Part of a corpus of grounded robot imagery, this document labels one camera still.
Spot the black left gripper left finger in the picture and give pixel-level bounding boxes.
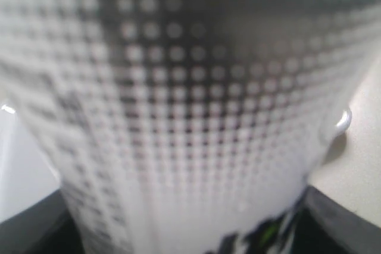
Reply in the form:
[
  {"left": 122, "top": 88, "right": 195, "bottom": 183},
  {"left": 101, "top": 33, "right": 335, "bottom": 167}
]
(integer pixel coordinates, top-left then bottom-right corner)
[{"left": 1, "top": 190, "right": 85, "bottom": 253}]

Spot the clear plastic water bottle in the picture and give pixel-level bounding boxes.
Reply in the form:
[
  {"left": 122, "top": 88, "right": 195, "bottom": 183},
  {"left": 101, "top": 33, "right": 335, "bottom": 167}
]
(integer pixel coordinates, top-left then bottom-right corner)
[{"left": 1, "top": 0, "right": 380, "bottom": 253}]

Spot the white plastic tray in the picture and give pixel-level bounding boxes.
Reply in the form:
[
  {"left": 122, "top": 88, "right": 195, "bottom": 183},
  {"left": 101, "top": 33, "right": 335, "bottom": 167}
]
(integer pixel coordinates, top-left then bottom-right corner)
[{"left": 1, "top": 102, "right": 59, "bottom": 222}]

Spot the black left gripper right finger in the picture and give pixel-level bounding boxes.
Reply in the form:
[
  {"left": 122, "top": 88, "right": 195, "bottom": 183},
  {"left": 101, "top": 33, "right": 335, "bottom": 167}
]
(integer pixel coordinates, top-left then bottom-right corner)
[{"left": 293, "top": 186, "right": 380, "bottom": 254}]

